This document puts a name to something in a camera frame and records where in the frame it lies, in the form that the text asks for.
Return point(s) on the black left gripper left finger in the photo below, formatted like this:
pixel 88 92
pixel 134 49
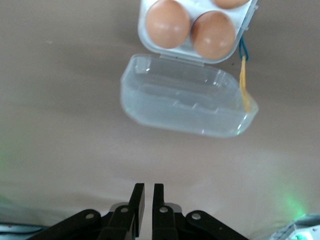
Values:
pixel 138 207

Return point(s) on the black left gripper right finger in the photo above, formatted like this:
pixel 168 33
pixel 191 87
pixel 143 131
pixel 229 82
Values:
pixel 158 212

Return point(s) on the clear plastic egg carton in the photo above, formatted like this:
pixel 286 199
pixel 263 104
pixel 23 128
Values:
pixel 175 107

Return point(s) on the brown egg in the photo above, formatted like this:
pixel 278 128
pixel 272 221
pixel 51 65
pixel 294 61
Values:
pixel 167 23
pixel 231 2
pixel 213 35

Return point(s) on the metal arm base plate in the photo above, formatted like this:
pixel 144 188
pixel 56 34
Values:
pixel 20 232
pixel 300 230

